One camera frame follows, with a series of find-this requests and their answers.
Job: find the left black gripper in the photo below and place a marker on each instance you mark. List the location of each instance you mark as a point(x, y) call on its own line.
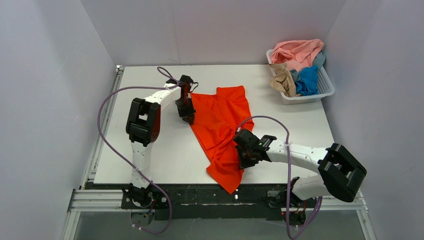
point(185, 108)

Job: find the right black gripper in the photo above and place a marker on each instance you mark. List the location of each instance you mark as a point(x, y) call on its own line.
point(245, 151)

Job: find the orange t shirt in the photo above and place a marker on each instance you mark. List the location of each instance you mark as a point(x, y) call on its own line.
point(217, 118)

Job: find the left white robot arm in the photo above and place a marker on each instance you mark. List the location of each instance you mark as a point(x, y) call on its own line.
point(144, 123)

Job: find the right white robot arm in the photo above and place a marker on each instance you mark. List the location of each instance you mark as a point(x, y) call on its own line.
point(337, 172)

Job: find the beige t shirt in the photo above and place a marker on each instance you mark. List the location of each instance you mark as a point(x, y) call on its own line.
point(283, 79)

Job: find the blue t shirt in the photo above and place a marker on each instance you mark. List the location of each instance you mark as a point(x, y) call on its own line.
point(307, 85)

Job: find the white plastic laundry basket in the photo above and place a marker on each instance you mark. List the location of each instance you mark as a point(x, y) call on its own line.
point(324, 86)

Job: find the pink t shirt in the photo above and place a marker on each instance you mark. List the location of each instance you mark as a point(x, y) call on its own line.
point(297, 54)

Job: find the grey teal t shirt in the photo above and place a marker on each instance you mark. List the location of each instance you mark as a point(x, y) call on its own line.
point(318, 61)

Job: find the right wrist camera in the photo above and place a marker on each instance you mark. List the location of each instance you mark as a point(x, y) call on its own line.
point(246, 140)

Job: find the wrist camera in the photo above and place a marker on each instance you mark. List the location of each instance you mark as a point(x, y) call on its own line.
point(186, 83)
point(246, 140)

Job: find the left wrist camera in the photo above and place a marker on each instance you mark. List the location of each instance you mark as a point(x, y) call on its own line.
point(186, 83)

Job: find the aluminium frame rail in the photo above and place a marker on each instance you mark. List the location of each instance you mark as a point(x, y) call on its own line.
point(98, 214)

